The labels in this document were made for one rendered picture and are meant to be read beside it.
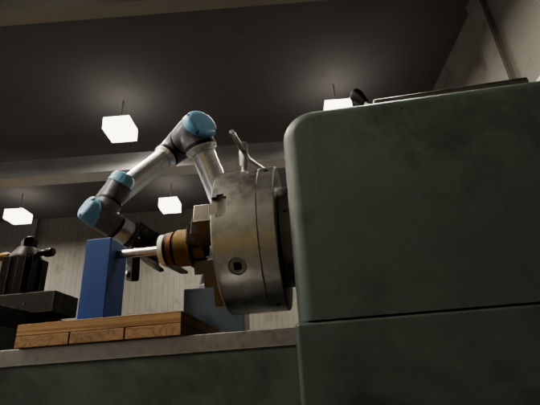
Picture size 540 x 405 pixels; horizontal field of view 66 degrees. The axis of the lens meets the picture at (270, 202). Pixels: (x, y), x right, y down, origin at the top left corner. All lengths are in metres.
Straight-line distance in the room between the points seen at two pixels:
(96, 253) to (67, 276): 11.04
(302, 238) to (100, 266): 0.49
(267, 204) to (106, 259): 0.40
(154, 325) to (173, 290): 10.17
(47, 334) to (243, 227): 0.39
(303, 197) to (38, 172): 8.07
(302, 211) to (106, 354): 0.41
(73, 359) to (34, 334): 0.09
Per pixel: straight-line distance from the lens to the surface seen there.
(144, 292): 11.13
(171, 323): 0.74
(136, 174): 1.48
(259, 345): 0.71
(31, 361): 0.87
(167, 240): 0.95
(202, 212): 0.83
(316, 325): 0.65
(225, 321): 1.40
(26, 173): 8.75
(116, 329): 0.78
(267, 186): 0.81
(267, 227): 0.77
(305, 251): 0.68
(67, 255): 12.24
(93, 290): 0.99
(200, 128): 1.48
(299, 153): 0.75
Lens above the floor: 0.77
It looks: 24 degrees up
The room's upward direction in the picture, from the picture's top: 4 degrees counter-clockwise
